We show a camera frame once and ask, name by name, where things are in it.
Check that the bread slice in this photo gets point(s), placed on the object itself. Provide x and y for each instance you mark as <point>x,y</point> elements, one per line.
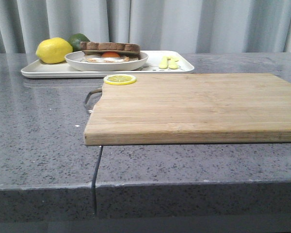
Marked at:
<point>133,57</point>
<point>101,47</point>

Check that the fried egg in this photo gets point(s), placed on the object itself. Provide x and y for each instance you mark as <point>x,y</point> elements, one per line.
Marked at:
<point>109,53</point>

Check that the white round plate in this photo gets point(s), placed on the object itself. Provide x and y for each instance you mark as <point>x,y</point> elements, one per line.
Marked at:
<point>78,60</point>

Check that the white rectangular bear tray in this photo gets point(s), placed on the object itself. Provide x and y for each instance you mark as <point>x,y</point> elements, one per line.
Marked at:
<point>40,70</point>

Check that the wooden cutting board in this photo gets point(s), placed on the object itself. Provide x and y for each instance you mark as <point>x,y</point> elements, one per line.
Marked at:
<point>192,108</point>

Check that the lemon slice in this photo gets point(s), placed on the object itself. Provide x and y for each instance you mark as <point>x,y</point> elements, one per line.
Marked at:
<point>120,79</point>

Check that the yellow plastic fork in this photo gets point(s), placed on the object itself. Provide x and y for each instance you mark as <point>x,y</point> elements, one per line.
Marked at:
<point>164,62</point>

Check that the green lime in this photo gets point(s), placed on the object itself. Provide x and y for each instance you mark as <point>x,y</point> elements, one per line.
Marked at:
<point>75,40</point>

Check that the yellow lemon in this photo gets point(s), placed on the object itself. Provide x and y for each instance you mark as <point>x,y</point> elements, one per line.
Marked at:
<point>54,50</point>

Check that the grey curtain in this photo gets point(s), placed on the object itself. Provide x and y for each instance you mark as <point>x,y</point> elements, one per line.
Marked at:
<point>186,26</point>

